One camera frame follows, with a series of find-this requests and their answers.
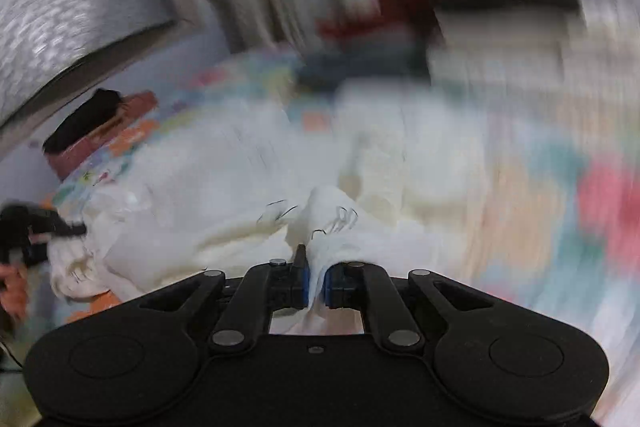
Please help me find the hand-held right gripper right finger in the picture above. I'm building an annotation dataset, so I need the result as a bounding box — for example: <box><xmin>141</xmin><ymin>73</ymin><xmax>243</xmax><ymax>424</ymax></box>
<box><xmin>323</xmin><ymin>261</ymin><xmax>497</xmax><ymax>354</ymax></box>

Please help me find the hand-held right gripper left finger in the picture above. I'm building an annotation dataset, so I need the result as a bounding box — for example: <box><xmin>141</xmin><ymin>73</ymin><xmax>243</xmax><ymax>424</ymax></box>
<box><xmin>139</xmin><ymin>244</ymin><xmax>307</xmax><ymax>356</ymax></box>

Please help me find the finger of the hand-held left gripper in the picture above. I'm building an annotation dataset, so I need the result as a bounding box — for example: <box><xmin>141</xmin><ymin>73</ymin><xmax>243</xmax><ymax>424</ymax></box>
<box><xmin>31</xmin><ymin>207</ymin><xmax>87</xmax><ymax>239</ymax></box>

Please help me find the white bow-print garment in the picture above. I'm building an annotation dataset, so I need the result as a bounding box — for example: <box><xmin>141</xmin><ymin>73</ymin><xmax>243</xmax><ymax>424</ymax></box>
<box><xmin>49</xmin><ymin>99</ymin><xmax>441</xmax><ymax>335</ymax></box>

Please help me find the person's left hand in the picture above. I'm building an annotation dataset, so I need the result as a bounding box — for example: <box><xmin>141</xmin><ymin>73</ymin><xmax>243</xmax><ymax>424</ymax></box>
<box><xmin>0</xmin><ymin>263</ymin><xmax>30</xmax><ymax>320</ymax></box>

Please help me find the black folded cloth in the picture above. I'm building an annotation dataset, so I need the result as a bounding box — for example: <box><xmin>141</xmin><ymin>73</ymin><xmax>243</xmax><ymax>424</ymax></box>
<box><xmin>42</xmin><ymin>88</ymin><xmax>126</xmax><ymax>154</ymax></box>

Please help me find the brown case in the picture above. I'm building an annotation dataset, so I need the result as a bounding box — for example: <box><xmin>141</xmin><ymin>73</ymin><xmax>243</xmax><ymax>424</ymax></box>
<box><xmin>45</xmin><ymin>91</ymin><xmax>160</xmax><ymax>182</ymax></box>

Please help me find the dark blue-grey folded garment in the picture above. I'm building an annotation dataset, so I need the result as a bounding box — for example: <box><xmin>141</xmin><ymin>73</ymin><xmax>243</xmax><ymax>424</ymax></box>
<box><xmin>295</xmin><ymin>41</ymin><xmax>432</xmax><ymax>84</ymax></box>

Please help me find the floral blanket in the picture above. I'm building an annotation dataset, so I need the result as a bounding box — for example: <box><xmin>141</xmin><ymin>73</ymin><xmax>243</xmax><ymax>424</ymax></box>
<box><xmin>40</xmin><ymin>49</ymin><xmax>640</xmax><ymax>413</ymax></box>

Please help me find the red folded garment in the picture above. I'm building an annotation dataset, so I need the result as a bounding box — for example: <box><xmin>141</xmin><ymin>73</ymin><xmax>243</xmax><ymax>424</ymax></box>
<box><xmin>316</xmin><ymin>12</ymin><xmax>388</xmax><ymax>42</ymax></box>

